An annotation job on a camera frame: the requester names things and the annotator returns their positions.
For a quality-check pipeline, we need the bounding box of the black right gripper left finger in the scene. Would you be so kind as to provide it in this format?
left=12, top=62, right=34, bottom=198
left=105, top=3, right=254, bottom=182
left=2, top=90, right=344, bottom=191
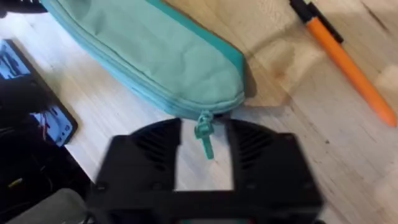
left=93, top=117, right=182, bottom=200

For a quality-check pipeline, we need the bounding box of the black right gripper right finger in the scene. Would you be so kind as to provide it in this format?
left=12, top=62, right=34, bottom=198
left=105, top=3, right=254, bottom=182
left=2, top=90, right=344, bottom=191
left=224, top=119, right=323, bottom=203

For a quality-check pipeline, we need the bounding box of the teal zip bag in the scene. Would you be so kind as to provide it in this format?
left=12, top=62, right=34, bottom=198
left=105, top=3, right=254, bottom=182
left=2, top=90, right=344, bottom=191
left=39, top=0, right=247, bottom=160

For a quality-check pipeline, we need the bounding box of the black tablet with blue screen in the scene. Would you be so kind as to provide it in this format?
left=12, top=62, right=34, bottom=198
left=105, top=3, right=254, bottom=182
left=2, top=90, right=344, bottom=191
left=0, top=39, right=78, bottom=147

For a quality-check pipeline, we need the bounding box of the orange pen with black cap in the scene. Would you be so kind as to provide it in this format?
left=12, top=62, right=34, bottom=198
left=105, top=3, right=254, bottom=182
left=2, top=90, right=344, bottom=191
left=289, top=0, right=398, bottom=128

